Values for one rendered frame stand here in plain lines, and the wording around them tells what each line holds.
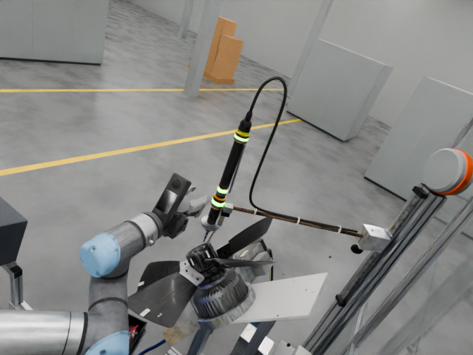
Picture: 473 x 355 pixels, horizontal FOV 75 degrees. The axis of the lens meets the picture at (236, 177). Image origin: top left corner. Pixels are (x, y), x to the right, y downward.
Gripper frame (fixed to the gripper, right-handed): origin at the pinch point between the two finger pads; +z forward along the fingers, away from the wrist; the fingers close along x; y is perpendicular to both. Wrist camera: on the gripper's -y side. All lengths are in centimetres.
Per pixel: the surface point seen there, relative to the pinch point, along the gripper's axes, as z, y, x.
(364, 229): 49, 10, 46
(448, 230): 56, -3, 70
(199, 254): 20.5, 41.6, -2.5
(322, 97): 739, 93, -132
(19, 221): -17, 43, -58
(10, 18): 252, 96, -563
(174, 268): 21, 58, -12
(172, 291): 3.6, 47.3, -0.8
